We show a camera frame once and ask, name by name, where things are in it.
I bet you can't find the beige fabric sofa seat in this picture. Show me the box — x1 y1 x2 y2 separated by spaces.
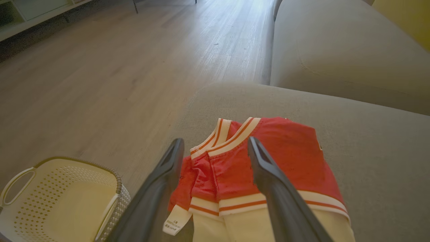
270 0 430 116

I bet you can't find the yellow cushion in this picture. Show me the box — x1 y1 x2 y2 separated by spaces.
371 0 430 52

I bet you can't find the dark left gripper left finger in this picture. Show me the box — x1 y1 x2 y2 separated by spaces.
107 138 185 242

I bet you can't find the white shelf unit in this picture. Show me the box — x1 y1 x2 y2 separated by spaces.
0 0 93 42

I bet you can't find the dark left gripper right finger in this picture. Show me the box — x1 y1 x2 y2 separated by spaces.
248 136 333 242

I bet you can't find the grey fabric sofa seat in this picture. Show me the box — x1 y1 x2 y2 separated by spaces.
126 82 430 242

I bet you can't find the cream perforated laundry basket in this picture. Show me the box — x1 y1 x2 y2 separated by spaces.
0 156 131 242

